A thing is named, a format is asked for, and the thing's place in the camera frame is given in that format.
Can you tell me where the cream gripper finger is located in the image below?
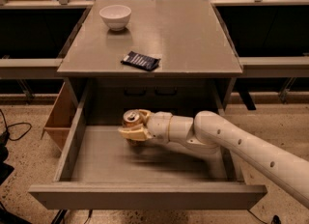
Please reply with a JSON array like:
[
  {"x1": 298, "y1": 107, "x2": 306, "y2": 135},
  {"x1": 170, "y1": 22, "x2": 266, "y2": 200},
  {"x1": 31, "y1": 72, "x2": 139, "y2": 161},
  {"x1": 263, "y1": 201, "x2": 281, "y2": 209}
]
[
  {"x1": 139, "y1": 109, "x2": 152, "y2": 124},
  {"x1": 118, "y1": 126, "x2": 153, "y2": 141}
]

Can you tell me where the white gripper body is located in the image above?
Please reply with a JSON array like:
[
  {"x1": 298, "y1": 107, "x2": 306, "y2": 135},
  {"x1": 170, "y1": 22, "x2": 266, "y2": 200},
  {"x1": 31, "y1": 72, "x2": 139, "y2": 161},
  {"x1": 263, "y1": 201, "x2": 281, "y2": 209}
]
[{"x1": 147, "y1": 112, "x2": 173, "y2": 143}]

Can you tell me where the orange patterned drink can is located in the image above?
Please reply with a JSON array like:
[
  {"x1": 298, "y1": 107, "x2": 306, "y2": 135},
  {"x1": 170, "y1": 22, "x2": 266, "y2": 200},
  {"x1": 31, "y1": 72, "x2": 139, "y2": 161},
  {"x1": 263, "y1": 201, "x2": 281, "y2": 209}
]
[{"x1": 123, "y1": 110, "x2": 144, "y2": 146}]

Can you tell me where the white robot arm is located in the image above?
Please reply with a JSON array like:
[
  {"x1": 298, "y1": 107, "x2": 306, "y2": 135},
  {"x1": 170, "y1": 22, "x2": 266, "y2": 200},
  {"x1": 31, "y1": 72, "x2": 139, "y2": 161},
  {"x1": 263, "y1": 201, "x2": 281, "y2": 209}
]
[{"x1": 119, "y1": 109, "x2": 309, "y2": 208}]

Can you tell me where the open grey top drawer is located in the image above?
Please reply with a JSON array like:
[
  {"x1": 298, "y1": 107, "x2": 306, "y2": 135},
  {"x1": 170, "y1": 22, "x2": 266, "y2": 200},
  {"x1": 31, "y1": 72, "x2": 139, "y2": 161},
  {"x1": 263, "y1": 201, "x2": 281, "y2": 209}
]
[{"x1": 29, "y1": 87, "x2": 267, "y2": 210}]

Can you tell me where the grey cabinet with top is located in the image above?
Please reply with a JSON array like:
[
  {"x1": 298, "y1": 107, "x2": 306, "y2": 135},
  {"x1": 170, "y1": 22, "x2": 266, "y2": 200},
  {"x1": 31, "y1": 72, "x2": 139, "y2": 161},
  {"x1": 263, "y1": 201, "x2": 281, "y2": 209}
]
[{"x1": 58, "y1": 0, "x2": 242, "y2": 121}]

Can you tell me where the dark blue snack packet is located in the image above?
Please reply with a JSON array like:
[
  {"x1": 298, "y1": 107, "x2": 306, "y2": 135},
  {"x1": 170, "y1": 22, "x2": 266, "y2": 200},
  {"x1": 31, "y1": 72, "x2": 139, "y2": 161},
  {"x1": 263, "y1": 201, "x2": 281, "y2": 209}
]
[{"x1": 121, "y1": 51, "x2": 160, "y2": 71}]

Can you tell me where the white ceramic bowl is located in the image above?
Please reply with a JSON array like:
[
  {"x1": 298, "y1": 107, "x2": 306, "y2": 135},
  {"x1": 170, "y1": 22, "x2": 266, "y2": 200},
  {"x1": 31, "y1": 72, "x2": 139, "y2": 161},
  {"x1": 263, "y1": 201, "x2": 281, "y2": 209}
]
[{"x1": 99, "y1": 5, "x2": 131, "y2": 31}]

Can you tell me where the left grey metal rail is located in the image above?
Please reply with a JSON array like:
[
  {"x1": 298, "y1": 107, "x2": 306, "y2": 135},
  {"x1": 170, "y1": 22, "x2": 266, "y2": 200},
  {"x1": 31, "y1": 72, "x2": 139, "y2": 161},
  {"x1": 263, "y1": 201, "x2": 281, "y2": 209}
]
[{"x1": 0, "y1": 59, "x2": 62, "y2": 79}]

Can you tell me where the grey metal rail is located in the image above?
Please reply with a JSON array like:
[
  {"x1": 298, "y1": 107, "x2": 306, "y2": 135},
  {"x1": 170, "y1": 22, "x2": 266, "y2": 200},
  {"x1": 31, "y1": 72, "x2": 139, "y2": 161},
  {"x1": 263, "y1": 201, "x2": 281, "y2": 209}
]
[
  {"x1": 0, "y1": 59, "x2": 62, "y2": 79},
  {"x1": 239, "y1": 56, "x2": 309, "y2": 78}
]

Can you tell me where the right grey metal rail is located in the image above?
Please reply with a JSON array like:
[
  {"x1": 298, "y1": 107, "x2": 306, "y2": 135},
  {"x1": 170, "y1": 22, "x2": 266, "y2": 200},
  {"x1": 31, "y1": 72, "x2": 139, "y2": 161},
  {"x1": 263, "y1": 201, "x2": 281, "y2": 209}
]
[{"x1": 239, "y1": 56, "x2": 309, "y2": 78}]

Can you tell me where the black floor cable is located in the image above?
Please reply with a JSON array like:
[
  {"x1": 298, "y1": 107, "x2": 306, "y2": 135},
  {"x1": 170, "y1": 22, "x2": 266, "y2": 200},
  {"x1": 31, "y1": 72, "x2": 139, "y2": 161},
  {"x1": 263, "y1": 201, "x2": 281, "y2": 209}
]
[{"x1": 0, "y1": 108, "x2": 33, "y2": 142}]

